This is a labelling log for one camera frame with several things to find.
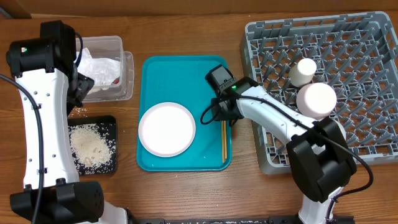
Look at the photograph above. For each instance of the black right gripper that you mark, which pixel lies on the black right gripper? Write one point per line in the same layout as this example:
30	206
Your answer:
217	116

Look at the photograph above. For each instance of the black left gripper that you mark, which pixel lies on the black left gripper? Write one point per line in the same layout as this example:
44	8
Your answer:
86	84

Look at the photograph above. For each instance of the wooden chopstick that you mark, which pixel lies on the wooden chopstick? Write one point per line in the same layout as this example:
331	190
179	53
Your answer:
222	141
226	146

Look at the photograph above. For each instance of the red snack wrapper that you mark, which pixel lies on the red snack wrapper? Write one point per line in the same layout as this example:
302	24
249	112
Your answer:
116	81

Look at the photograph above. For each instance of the large pink plate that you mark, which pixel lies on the large pink plate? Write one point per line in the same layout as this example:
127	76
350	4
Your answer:
167	129

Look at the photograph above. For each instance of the pale green cup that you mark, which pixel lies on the pale green cup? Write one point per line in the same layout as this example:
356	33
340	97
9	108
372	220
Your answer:
303	72

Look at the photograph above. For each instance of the grey metal bowl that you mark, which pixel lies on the grey metal bowl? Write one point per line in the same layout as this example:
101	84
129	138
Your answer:
341	129

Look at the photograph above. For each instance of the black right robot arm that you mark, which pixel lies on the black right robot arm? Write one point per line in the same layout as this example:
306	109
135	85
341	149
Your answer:
319	160

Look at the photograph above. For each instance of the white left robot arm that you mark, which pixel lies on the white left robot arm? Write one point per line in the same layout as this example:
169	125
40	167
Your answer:
45	71

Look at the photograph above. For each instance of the grey dishwasher rack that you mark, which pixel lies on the grey dishwasher rack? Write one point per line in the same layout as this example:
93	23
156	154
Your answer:
356	54

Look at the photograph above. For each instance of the spilled rice grains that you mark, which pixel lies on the spilled rice grains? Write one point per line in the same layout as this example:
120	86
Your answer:
78	113

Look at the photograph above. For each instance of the clear plastic bin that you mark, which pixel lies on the clear plastic bin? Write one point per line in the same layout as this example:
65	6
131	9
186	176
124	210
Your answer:
110	47

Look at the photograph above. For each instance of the teal serving tray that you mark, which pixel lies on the teal serving tray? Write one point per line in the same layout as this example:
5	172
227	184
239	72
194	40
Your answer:
181	79

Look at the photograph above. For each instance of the black tray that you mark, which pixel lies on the black tray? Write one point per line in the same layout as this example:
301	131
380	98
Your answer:
93	121

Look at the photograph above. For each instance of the rice pile on tray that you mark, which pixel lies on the rice pile on tray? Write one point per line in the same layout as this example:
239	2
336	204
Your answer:
90	147

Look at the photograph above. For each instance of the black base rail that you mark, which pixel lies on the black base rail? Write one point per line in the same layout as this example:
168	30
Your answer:
217	221

